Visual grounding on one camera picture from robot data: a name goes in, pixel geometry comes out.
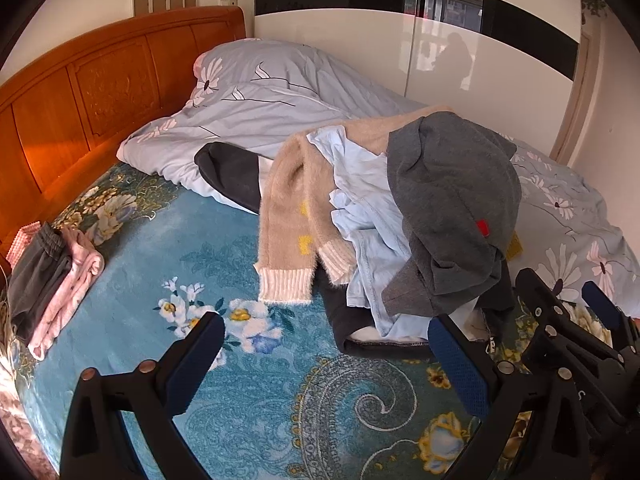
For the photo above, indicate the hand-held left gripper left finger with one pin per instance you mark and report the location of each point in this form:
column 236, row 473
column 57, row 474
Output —
column 196, row 360

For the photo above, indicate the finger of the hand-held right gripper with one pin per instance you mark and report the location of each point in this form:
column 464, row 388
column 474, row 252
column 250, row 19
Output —
column 547, row 317
column 602, row 305

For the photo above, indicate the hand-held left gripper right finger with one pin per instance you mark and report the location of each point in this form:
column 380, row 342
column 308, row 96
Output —
column 462, row 367

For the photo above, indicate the grey sweatshirt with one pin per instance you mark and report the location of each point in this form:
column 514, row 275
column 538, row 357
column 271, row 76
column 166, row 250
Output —
column 450, row 180

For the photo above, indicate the yellow cloth item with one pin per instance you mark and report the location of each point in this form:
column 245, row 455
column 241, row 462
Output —
column 515, row 246

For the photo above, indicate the black garment with white lining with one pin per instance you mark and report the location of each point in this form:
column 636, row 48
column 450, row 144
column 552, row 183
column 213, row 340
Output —
column 350, row 332

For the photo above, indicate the teal floral blanket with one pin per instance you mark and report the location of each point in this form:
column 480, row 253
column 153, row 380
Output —
column 200, row 240

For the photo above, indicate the folded pink garment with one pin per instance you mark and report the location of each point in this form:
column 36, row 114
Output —
column 75, row 270

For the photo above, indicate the folded grey pants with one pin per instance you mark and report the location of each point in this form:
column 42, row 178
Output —
column 35, row 280

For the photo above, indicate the light blue shirt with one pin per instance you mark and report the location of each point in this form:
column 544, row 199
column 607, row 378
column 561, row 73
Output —
column 365, row 210

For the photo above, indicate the beige fuzzy sweater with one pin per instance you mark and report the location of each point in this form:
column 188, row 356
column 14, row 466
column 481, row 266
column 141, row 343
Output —
column 290, row 195

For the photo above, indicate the dark grey cloth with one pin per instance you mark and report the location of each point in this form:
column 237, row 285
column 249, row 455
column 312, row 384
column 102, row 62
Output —
column 230, row 170

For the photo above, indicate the pink textured cushion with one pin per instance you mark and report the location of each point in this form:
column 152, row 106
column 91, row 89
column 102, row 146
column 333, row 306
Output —
column 20, row 242

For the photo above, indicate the light blue floral duvet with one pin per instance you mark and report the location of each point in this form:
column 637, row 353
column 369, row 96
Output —
column 280, row 95

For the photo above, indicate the glossy white wardrobe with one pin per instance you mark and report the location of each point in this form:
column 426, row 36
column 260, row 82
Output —
column 350, row 25

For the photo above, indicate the cream door frame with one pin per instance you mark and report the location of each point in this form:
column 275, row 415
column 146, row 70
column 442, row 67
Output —
column 575, row 95

